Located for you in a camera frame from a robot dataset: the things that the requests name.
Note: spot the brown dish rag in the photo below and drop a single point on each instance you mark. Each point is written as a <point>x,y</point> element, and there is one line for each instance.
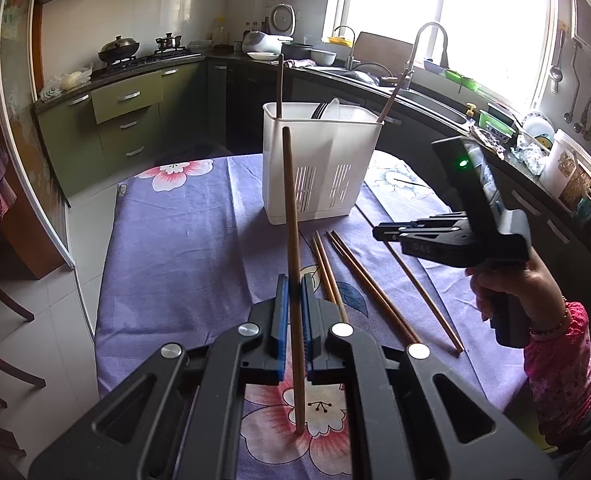
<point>490,147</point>

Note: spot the glass sliding door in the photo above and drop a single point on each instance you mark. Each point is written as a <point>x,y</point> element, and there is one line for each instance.
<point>25,110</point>

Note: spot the dark base cabinets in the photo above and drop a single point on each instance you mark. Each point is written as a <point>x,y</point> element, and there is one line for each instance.
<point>255,105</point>

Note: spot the stainless steel sink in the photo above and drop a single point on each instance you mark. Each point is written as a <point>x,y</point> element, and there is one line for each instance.
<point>425,100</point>

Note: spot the wooden cutting board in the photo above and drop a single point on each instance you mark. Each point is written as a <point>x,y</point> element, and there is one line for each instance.
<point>380,47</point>

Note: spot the small blue bowl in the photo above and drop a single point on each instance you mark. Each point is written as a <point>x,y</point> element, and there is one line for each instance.
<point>433,66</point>

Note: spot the tall chrome faucet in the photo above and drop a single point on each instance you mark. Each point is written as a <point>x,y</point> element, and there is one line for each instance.
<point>411,62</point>

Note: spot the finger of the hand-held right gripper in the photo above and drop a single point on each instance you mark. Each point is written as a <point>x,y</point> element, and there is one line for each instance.
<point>425,245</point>
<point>440,218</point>

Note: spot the white rice cooker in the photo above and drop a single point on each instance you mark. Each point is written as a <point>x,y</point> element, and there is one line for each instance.
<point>260,42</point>

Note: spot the green plastic basin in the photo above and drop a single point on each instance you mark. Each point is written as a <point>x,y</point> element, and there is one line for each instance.
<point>490,120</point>

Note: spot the yellow plastic container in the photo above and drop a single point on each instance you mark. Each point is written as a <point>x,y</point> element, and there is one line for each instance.
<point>340,40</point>

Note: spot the person's right hand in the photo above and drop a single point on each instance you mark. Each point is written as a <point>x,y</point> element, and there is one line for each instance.
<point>543,290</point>

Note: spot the yellow plastic spigot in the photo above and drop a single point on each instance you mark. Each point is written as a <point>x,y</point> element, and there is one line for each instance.
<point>470,110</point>

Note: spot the green base cabinets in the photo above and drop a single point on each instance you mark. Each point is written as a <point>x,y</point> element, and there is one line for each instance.
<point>125,100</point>

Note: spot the small chrome faucet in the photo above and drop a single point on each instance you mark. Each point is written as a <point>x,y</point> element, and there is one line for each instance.
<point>351,55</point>

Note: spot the white plastic utensil holder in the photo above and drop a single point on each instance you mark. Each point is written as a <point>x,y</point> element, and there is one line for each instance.
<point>320,160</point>

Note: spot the white shallow dish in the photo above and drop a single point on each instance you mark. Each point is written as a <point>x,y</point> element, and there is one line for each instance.
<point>261,56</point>

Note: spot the red wooden chair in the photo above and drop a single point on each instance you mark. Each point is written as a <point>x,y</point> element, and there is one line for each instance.
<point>10,302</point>

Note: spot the crumpled clear plastic bag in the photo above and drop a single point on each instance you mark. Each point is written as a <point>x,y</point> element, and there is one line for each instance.
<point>530,155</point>

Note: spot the kitchen window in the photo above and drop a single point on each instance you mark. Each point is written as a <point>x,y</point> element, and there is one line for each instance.
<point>475,25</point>

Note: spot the clear plastic spoon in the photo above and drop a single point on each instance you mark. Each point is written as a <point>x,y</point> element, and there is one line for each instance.
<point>333,109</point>

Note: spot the cooking oil bottle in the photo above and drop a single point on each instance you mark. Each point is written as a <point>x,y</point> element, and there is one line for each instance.
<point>220,32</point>

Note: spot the green plastic baskets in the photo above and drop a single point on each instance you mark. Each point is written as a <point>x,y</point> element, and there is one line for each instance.
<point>463,79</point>

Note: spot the wooden chopstick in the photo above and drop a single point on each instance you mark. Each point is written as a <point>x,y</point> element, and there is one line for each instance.
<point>331,275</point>
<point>378,287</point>
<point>370,287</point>
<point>323,270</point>
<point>291,220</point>
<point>279,85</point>
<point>389,102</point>
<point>425,300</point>

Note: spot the purple floral tablecloth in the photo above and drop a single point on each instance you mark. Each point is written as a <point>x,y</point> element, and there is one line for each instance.
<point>185,260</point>

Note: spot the teal cup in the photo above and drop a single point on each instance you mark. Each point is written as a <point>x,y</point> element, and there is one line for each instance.
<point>584,208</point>

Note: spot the pink dishcloth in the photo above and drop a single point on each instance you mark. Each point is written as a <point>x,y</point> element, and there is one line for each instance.
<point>300,63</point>

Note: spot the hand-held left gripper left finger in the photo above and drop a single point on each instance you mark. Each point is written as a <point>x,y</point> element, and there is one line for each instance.
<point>283,325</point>

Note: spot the white plastic bags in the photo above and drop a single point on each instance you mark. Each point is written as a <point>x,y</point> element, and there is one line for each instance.
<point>72,80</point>

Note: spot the black plastic fork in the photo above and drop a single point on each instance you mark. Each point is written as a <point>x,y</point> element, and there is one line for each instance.
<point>319,111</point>

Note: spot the white bowl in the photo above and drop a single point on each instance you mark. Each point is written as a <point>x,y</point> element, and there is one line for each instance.
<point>324,57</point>

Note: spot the white plate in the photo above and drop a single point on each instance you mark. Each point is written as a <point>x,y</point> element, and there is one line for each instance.
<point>538,122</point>

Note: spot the blue patterned bowl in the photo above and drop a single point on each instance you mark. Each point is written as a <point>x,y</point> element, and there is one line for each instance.
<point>500,135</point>

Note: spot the white plastic bucket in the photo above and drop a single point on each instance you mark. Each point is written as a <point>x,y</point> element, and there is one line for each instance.
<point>565,165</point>

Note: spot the black wok with lid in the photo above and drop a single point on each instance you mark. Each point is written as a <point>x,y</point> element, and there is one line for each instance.
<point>119,50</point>

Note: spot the black frying pan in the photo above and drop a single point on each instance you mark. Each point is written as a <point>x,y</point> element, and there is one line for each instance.
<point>365,76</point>

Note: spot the hanging metal ladle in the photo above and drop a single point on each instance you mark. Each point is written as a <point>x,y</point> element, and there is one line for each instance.
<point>555,72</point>

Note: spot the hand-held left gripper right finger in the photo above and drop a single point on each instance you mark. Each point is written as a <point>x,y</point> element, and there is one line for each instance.
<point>309,325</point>

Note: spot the black gas stove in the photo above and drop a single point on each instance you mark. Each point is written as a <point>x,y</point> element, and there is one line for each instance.
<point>170,55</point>

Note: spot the black cooker pot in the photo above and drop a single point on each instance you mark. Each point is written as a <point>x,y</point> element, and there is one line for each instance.
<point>298,51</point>

